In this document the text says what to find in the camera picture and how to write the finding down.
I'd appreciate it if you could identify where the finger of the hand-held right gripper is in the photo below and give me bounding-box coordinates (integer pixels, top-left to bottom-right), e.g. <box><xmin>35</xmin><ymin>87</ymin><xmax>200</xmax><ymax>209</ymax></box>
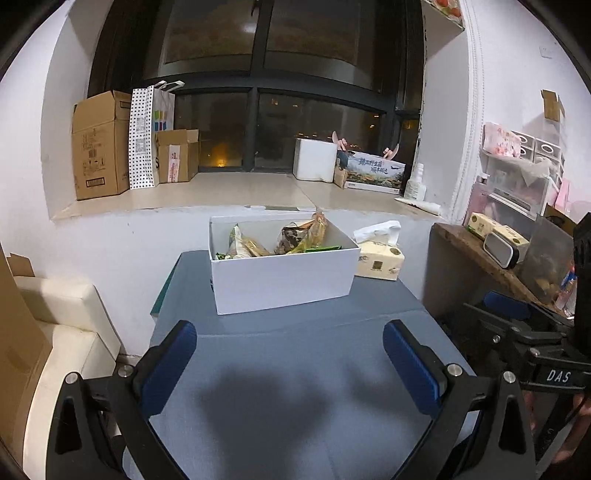
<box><xmin>482</xmin><ymin>290</ymin><xmax>571</xmax><ymax>330</ymax></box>
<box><xmin>462</xmin><ymin>302</ymin><xmax>541</xmax><ymax>365</ymax></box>

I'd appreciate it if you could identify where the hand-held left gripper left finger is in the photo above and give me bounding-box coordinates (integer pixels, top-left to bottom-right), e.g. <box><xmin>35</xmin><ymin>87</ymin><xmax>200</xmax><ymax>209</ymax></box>
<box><xmin>46</xmin><ymin>320</ymin><xmax>198</xmax><ymax>480</ymax></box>

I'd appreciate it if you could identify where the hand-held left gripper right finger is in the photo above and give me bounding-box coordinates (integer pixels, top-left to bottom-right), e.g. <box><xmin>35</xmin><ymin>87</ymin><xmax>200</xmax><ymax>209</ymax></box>
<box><xmin>382</xmin><ymin>319</ymin><xmax>536</xmax><ymax>480</ymax></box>

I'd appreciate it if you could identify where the white cardboard box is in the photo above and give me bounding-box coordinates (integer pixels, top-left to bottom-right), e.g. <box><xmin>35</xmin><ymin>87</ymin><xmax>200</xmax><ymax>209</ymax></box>
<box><xmin>209</xmin><ymin>211</ymin><xmax>362</xmax><ymax>316</ymax></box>

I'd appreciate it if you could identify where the orange snack packet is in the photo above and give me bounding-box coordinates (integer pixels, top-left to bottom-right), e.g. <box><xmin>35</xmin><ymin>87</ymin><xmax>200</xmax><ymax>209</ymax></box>
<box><xmin>245</xmin><ymin>237</ymin><xmax>273</xmax><ymax>258</ymax></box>

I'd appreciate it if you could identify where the yellow snack packet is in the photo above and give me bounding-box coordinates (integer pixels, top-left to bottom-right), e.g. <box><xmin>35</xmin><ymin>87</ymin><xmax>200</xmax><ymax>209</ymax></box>
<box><xmin>295</xmin><ymin>210</ymin><xmax>329</xmax><ymax>254</ymax></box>

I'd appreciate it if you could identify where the dark patterned snack packet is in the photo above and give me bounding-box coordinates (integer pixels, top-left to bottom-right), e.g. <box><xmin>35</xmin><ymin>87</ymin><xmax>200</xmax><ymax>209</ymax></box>
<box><xmin>274</xmin><ymin>222</ymin><xmax>315</xmax><ymax>254</ymax></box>

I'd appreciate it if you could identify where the white speaker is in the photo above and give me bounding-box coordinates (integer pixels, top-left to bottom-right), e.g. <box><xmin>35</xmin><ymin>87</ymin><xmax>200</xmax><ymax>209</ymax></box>
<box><xmin>482</xmin><ymin>233</ymin><xmax>520</xmax><ymax>269</ymax></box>

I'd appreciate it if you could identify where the clear plastic bag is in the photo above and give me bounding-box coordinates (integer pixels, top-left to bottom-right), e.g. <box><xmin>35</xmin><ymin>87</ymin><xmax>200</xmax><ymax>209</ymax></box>
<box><xmin>517</xmin><ymin>215</ymin><xmax>578</xmax><ymax>305</ymax></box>

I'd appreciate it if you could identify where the green yellow tissue pack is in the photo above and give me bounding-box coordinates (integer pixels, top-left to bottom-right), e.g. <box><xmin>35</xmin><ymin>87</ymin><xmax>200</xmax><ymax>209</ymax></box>
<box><xmin>492</xmin><ymin>225</ymin><xmax>530</xmax><ymax>252</ymax></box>
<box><xmin>467</xmin><ymin>212</ymin><xmax>503</xmax><ymax>241</ymax></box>

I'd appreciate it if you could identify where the wooden side table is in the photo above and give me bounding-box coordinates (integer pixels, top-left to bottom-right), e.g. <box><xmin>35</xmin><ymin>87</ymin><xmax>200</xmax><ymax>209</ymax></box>
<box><xmin>429</xmin><ymin>223</ymin><xmax>568</xmax><ymax>319</ymax></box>

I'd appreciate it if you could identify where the cream tissue pack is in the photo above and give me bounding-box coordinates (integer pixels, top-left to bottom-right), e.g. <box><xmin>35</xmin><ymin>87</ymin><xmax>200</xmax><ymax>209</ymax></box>
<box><xmin>353</xmin><ymin>220</ymin><xmax>406</xmax><ymax>281</ymax></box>

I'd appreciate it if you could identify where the white sofa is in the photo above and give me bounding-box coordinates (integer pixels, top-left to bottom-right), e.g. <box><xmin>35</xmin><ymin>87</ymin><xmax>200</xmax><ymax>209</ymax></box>
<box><xmin>14</xmin><ymin>276</ymin><xmax>122</xmax><ymax>462</ymax></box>

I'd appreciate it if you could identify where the grey folding table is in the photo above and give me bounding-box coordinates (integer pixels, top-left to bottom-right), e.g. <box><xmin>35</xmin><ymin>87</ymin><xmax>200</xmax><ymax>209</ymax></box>
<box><xmin>148</xmin><ymin>251</ymin><xmax>478</xmax><ymax>480</ymax></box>

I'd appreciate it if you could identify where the white tube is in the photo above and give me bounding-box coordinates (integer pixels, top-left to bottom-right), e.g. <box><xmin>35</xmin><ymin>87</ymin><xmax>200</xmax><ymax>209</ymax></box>
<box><xmin>394</xmin><ymin>196</ymin><xmax>443</xmax><ymax>214</ymax></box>

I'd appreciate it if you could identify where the white plastic bottle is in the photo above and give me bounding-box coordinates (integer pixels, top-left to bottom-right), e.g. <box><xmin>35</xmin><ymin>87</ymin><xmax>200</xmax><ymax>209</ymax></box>
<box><xmin>405</xmin><ymin>163</ymin><xmax>428</xmax><ymax>200</ymax></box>

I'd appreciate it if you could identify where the brown cardboard sheet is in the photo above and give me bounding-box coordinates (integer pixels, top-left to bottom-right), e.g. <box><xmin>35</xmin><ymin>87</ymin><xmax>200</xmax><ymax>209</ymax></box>
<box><xmin>0</xmin><ymin>244</ymin><xmax>51</xmax><ymax>416</ymax></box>

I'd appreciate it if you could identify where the white drawer organiser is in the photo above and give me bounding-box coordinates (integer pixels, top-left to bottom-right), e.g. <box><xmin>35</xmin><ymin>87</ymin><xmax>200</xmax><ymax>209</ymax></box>
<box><xmin>510</xmin><ymin>130</ymin><xmax>566</xmax><ymax>167</ymax></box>

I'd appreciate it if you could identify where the landscape printed carton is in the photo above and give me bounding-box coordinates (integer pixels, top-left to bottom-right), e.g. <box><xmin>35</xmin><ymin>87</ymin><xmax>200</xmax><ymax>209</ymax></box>
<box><xmin>344</xmin><ymin>150</ymin><xmax>407</xmax><ymax>195</ymax></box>

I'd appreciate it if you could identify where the small open cardboard box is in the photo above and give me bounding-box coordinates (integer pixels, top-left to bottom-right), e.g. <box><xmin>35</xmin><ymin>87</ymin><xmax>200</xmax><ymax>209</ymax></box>
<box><xmin>154</xmin><ymin>129</ymin><xmax>200</xmax><ymax>184</ymax></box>

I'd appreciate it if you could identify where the white dotted paper bag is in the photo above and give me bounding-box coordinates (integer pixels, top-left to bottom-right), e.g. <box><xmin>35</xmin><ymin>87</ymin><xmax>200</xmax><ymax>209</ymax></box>
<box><xmin>128</xmin><ymin>80</ymin><xmax>185</xmax><ymax>190</ymax></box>

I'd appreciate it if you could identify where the large brown cardboard box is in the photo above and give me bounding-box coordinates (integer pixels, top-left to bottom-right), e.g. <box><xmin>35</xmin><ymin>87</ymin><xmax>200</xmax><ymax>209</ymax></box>
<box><xmin>71</xmin><ymin>90</ymin><xmax>134</xmax><ymax>201</ymax></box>

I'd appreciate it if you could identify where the white foam box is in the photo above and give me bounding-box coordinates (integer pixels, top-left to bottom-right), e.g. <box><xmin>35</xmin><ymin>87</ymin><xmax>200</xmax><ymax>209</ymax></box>
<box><xmin>293</xmin><ymin>137</ymin><xmax>338</xmax><ymax>183</ymax></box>

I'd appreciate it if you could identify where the cardboard piece on wall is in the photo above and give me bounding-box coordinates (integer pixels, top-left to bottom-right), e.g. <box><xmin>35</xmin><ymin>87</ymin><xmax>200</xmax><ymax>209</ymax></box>
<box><xmin>541</xmin><ymin>89</ymin><xmax>566</xmax><ymax>121</ymax></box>

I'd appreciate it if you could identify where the black window frame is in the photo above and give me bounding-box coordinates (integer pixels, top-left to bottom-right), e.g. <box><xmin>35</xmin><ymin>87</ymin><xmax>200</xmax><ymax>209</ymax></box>
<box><xmin>88</xmin><ymin>0</ymin><xmax>426</xmax><ymax>174</ymax></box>

